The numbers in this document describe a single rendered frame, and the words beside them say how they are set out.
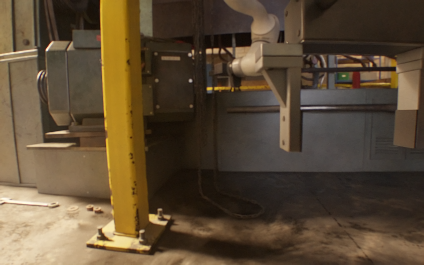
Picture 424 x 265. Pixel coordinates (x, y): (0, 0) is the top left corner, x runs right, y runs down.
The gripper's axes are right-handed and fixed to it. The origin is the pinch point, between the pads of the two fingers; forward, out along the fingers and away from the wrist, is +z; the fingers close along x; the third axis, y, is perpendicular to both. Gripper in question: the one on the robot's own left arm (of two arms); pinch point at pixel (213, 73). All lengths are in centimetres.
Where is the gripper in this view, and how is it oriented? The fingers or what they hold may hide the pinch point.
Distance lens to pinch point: 114.0
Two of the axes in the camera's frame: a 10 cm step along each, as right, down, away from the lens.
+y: -0.2, -10.0, -0.9
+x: -7.6, 0.8, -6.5
